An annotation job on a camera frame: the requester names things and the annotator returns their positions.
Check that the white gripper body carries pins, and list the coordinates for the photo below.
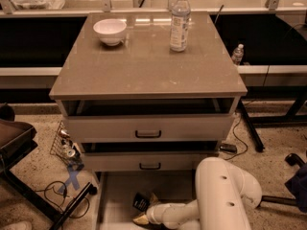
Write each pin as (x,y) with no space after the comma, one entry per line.
(153,213)

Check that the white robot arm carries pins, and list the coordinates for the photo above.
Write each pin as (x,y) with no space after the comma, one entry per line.
(223,190)

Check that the open bottom drawer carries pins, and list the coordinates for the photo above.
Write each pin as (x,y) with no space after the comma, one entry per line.
(117,190)

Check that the grey drawer cabinet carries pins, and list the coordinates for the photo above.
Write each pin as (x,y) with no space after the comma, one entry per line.
(143,77)

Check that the clear water bottle on counter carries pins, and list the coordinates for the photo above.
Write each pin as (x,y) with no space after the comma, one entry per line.
(179,25)

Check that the black stand leg left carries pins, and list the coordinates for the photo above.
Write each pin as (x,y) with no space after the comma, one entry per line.
(88,189)

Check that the blue tape cross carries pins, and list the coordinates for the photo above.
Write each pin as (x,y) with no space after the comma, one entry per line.
(73,171)

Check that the black power adapter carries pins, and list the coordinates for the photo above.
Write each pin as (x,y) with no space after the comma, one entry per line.
(228,148)

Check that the black table leg right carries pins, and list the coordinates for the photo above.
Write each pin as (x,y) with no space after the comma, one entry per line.
(259,147)

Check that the dark office chair right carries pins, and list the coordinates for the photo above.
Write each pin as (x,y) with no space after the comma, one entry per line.
(296,185)

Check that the black chair on left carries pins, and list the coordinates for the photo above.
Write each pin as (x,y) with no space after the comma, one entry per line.
(16,141)

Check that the small water bottle behind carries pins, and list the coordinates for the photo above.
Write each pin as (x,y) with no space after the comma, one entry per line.
(238,54)

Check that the white ceramic bowl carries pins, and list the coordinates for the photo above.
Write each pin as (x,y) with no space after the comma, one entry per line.
(110,31)

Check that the middle drawer with handle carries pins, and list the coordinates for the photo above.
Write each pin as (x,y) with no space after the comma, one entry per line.
(144,161)

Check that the drawer with handle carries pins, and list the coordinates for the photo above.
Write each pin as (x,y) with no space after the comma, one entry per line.
(144,161)
(165,128)

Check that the top drawer with handle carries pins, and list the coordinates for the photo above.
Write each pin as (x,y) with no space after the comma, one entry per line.
(165,128)

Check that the wire basket with items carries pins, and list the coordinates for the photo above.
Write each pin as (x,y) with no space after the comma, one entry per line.
(64,148)

